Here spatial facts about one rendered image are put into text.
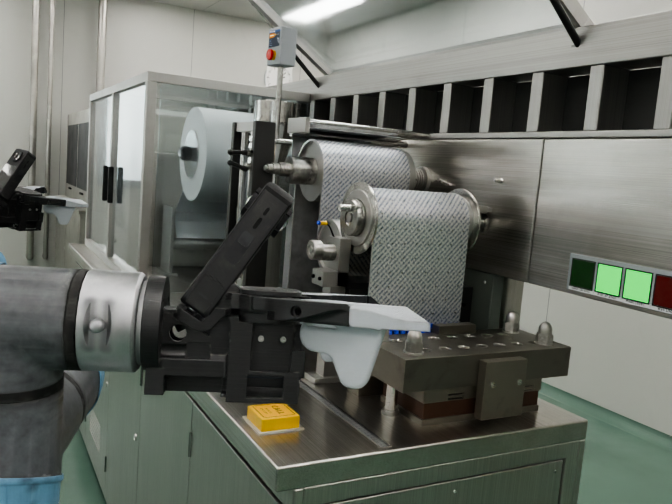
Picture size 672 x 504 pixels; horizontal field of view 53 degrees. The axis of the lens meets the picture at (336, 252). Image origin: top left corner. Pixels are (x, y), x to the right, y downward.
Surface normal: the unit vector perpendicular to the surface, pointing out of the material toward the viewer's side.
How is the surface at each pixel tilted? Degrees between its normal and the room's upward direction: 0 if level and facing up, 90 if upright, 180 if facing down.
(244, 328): 82
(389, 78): 90
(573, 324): 90
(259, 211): 80
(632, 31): 90
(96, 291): 40
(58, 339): 99
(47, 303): 61
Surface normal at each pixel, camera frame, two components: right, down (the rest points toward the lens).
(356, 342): -0.42, -0.04
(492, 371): 0.48, 0.15
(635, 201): -0.88, -0.01
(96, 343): 0.14, 0.00
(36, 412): 0.80, 0.14
